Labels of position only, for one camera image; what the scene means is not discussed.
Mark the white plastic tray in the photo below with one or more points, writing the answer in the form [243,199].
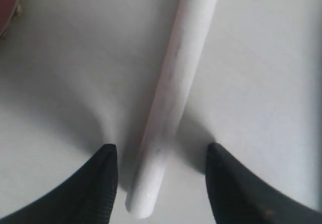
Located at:
[76,74]

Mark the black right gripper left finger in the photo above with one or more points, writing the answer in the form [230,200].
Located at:
[87,196]

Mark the white drumstick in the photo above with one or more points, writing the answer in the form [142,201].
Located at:
[188,35]

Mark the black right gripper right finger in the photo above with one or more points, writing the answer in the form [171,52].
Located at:
[237,195]

